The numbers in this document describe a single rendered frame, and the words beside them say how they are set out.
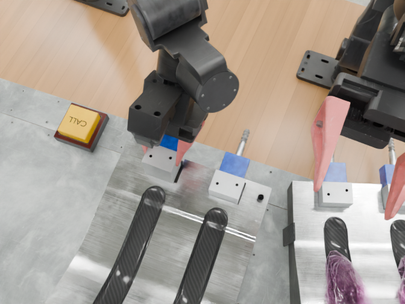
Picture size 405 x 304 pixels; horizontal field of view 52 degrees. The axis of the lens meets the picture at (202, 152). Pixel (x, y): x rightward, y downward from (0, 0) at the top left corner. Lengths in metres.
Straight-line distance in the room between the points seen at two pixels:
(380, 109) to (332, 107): 0.04
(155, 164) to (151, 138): 0.14
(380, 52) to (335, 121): 0.08
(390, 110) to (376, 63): 0.04
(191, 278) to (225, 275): 0.05
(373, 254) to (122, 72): 0.59
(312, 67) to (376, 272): 0.42
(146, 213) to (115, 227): 0.05
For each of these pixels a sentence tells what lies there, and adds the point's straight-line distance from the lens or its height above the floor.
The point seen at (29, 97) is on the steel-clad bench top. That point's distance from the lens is 0.93.
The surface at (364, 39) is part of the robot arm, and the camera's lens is 0.77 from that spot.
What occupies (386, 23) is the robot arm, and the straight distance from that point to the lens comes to 0.45.
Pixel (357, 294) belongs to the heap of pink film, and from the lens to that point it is 0.67.
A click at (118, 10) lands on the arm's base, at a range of 0.99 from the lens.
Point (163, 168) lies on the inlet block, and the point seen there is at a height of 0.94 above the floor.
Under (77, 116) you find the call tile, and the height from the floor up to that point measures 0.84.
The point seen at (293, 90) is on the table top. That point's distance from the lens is 0.87.
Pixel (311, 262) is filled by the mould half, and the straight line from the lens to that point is 0.70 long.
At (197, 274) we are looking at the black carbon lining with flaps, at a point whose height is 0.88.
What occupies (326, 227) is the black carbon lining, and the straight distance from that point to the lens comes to 0.73.
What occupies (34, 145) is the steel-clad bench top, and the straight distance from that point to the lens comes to 0.88.
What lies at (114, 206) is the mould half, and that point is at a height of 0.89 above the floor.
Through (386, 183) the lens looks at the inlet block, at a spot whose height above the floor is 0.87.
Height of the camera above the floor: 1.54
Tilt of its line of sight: 69 degrees down
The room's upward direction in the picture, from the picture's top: 5 degrees counter-clockwise
